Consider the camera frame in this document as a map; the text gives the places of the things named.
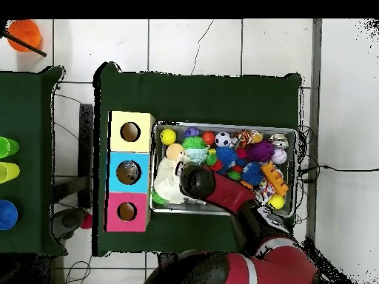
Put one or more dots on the orange plastic cup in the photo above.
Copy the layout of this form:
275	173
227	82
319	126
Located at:
25	34

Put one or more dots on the red round knob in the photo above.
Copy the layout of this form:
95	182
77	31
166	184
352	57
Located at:
86	221

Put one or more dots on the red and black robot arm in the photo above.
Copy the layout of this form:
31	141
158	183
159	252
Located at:
231	192

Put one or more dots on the black stand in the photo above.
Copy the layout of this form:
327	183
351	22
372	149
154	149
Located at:
86	148

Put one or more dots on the green plastic cup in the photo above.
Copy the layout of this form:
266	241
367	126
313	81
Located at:
9	147

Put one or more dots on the blue spiky ball with eyes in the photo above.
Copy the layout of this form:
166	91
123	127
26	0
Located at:
226	156

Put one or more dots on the large orange toy brick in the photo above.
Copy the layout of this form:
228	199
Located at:
274	177

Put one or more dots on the cream knitted cloth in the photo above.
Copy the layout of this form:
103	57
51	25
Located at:
167	182

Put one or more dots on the purple bumpy soft toy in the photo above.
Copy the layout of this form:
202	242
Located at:
260	151

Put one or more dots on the dark green table cloth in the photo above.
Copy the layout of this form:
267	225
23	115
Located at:
26	118
192	97

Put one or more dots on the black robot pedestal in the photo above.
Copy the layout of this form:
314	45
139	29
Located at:
165	258

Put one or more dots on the toy burger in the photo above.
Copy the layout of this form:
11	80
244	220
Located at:
174	151

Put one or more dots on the toy soccer ball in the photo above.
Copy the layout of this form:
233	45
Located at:
222	139

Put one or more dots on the plain orange ball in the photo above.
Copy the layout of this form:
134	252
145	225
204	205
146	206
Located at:
208	137

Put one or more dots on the blue plastic cup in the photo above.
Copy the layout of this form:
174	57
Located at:
7	215

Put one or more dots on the silver mesh bin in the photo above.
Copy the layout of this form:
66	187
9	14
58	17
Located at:
165	208

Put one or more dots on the black tripod leg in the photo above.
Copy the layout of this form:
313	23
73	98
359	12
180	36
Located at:
26	46

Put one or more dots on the mint knitted cloth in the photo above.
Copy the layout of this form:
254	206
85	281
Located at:
197	155

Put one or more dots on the yellow plastic cup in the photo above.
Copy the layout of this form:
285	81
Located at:
9	172

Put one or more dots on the wooden box with three holes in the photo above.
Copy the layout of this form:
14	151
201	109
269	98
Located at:
142	180

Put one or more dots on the yellow smiley ball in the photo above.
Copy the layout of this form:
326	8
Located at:
168	136

